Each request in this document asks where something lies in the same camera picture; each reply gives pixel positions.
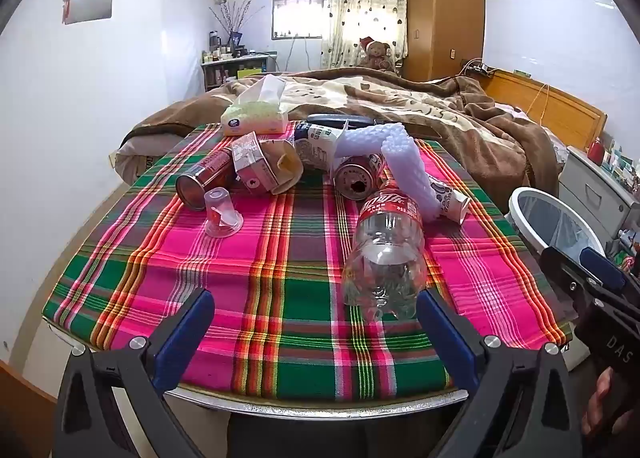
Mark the row of small boxes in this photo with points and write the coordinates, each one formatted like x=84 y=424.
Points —
x=622 y=163

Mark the white round bin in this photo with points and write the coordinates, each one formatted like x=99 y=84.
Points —
x=520 y=198

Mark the white printed paper cup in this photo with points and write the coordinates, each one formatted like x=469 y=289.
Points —
x=447 y=198

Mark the pink green plaid tablecloth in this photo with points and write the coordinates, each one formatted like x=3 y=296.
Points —
x=280 y=263

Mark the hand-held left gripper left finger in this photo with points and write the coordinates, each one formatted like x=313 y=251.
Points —
x=185 y=338

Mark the grey drawer cabinet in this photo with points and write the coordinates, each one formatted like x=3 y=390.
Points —
x=590 y=188

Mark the white blue-label yogurt bottle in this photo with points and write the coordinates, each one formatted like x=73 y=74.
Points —
x=315 y=143

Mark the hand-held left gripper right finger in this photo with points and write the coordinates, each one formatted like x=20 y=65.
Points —
x=445 y=333

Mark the clear red-label plastic bottle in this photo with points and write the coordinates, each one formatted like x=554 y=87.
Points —
x=385 y=248

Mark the person's right hand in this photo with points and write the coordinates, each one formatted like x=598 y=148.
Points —
x=600 y=403

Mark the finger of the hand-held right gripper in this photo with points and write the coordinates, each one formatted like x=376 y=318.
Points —
x=565 y=273
x=602 y=265

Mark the metal-rimmed table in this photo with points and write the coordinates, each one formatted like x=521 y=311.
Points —
x=300 y=405

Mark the brown teddy bear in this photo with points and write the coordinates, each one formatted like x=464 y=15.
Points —
x=376 y=56

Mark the wooden bed headboard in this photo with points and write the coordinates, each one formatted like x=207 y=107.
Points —
x=550 y=103

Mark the purple milk carton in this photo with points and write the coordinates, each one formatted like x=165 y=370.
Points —
x=250 y=163

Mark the white foam net sleeve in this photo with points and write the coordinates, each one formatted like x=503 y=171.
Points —
x=400 y=158

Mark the black smartphone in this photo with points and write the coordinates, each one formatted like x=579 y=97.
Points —
x=425 y=131

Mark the yellow white tissue pack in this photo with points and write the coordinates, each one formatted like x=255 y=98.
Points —
x=255 y=116

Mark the crushed red soda can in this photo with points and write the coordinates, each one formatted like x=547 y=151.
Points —
x=357 y=173

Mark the small clear plastic cup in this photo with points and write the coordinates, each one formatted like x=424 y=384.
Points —
x=222 y=218

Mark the patterned window curtain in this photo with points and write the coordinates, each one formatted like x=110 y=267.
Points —
x=360 y=3

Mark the dried branches in vase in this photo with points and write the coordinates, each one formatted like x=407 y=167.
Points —
x=232 y=21

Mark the red jar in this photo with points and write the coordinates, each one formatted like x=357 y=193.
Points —
x=595 y=151

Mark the cluttered grey shelf desk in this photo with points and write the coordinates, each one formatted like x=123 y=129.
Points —
x=235 y=68

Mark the red cartoon drink can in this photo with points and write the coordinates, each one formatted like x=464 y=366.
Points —
x=210 y=173

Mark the brown beige fleece blanket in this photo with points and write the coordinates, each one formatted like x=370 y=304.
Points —
x=450 y=108

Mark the wooden wardrobe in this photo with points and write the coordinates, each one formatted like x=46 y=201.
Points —
x=445 y=13

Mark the power strip with chargers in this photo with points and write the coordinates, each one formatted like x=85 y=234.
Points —
x=477 y=68

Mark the small window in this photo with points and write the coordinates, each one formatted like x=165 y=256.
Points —
x=297 y=18

